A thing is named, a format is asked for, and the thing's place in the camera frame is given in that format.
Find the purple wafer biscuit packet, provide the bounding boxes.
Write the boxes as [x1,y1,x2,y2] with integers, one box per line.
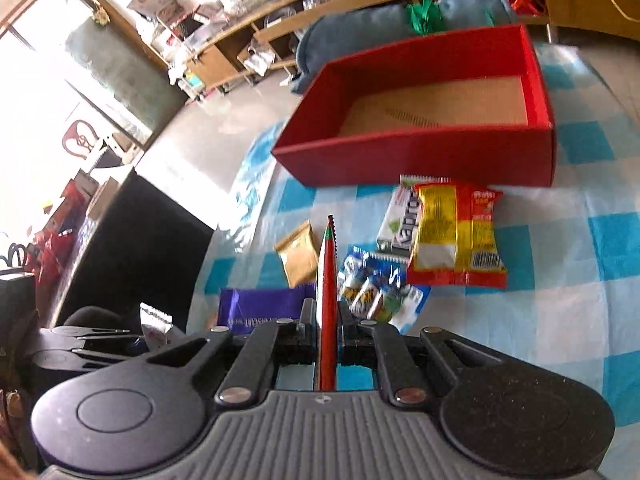
[217,284,316,335]

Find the blue snack packet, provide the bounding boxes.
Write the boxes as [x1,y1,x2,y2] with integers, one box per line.
[337,246,431,334]

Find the red white blue packet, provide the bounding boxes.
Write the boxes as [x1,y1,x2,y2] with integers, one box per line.
[317,214,338,391]

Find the gold foil snack packet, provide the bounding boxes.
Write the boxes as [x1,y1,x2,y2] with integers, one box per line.
[273,220,319,287]

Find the white Kaprons wafer packet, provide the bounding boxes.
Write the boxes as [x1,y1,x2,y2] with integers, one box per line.
[376,174,448,257]

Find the red yellow snack packet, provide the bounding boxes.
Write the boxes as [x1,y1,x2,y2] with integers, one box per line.
[407,180,508,288]

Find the black armchair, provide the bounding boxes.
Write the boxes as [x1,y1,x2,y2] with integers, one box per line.
[41,171,213,330]

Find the blue white checkered tablecloth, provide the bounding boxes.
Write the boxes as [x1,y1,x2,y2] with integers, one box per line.
[186,44,639,479]

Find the red cardboard box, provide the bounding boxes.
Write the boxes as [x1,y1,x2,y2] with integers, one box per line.
[272,25,556,188]

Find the wooden TV cabinet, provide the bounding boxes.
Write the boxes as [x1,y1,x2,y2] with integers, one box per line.
[184,0,414,94]

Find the blue rolled blanket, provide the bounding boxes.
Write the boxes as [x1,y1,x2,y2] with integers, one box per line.
[290,0,518,96]

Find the green ribbon tie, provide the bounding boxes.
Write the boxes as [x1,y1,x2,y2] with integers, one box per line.
[406,0,447,36]

